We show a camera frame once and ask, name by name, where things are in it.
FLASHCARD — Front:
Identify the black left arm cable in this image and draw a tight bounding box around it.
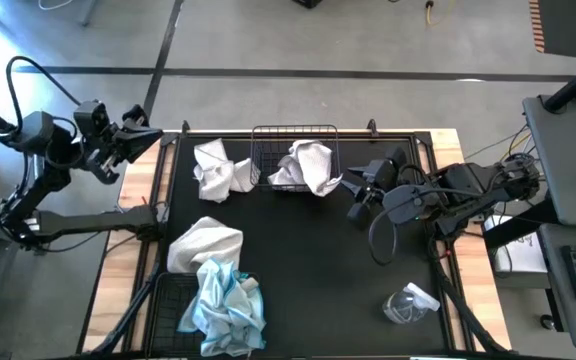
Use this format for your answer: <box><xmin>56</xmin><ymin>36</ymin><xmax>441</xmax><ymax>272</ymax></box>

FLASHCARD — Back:
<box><xmin>5</xmin><ymin>55</ymin><xmax>82</xmax><ymax>137</ymax></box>

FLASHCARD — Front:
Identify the black metal table frame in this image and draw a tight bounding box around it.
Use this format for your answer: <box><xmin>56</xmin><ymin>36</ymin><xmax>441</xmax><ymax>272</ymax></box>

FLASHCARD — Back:
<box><xmin>75</xmin><ymin>118</ymin><xmax>514</xmax><ymax>360</ymax></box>

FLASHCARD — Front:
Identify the white box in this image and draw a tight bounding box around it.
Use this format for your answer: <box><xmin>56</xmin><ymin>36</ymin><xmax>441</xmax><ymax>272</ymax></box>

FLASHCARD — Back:
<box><xmin>482</xmin><ymin>213</ymin><xmax>549</xmax><ymax>275</ymax></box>

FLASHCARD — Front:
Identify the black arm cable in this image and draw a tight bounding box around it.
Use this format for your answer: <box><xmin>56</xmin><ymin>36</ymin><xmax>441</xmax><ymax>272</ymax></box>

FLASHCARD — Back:
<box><xmin>5</xmin><ymin>55</ymin><xmax>82</xmax><ymax>137</ymax></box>
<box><xmin>367</xmin><ymin>184</ymin><xmax>474</xmax><ymax>267</ymax></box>

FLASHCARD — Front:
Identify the light blue microfiber towel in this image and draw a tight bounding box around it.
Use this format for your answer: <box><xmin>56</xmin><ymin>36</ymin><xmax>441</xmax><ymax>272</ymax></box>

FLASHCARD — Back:
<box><xmin>195</xmin><ymin>312</ymin><xmax>267</xmax><ymax>357</ymax></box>
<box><xmin>176</xmin><ymin>258</ymin><xmax>243</xmax><ymax>335</ymax></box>
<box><xmin>231</xmin><ymin>277</ymin><xmax>268</xmax><ymax>351</ymax></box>

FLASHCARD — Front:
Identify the yellow floor cable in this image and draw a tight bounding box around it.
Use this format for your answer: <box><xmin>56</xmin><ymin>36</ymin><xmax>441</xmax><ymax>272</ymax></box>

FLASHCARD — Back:
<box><xmin>423</xmin><ymin>0</ymin><xmax>457</xmax><ymax>27</ymax></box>

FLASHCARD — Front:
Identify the black floor mat striped edge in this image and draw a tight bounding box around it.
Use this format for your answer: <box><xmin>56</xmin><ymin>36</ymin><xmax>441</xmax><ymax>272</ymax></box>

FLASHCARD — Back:
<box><xmin>528</xmin><ymin>0</ymin><xmax>576</xmax><ymax>61</ymax></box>

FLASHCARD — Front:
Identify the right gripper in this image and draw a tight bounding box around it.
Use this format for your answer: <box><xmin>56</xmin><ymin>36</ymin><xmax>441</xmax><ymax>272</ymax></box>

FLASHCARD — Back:
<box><xmin>340</xmin><ymin>145</ymin><xmax>410</xmax><ymax>230</ymax></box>

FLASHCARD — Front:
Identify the black wire basket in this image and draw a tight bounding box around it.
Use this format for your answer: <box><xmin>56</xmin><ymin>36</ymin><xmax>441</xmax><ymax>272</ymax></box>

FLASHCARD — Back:
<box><xmin>146</xmin><ymin>271</ymin><xmax>265</xmax><ymax>359</ymax></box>
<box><xmin>249</xmin><ymin>124</ymin><xmax>343</xmax><ymax>195</ymax></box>

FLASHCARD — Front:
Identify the white waffle microfiber towel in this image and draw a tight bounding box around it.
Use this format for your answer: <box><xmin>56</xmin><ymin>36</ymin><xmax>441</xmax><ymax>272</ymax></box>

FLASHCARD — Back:
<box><xmin>192</xmin><ymin>138</ymin><xmax>257</xmax><ymax>204</ymax></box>
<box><xmin>166</xmin><ymin>215</ymin><xmax>244</xmax><ymax>275</ymax></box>
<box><xmin>267</xmin><ymin>139</ymin><xmax>343</xmax><ymax>198</ymax></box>

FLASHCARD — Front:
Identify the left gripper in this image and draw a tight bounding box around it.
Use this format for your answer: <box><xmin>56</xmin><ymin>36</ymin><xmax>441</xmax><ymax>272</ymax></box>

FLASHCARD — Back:
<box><xmin>73</xmin><ymin>99</ymin><xmax>164</xmax><ymax>185</ymax></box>

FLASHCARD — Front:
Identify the clear plastic bag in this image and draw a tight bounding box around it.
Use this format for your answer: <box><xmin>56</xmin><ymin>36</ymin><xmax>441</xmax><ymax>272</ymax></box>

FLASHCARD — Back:
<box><xmin>381</xmin><ymin>282</ymin><xmax>442</xmax><ymax>326</ymax></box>

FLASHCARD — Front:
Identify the gray metal leg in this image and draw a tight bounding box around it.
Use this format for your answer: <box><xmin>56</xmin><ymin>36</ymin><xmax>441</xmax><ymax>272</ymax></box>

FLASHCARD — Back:
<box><xmin>80</xmin><ymin>0</ymin><xmax>100</xmax><ymax>27</ymax></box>

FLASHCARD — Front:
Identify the gray side desk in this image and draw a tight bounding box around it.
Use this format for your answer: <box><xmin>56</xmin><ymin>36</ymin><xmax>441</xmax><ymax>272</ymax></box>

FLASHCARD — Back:
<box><xmin>521</xmin><ymin>93</ymin><xmax>576</xmax><ymax>229</ymax></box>
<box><xmin>537</xmin><ymin>222</ymin><xmax>576</xmax><ymax>352</ymax></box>

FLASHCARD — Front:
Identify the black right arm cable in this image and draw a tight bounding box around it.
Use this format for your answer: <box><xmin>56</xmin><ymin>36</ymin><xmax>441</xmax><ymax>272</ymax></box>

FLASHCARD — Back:
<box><xmin>367</xmin><ymin>184</ymin><xmax>474</xmax><ymax>267</ymax></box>

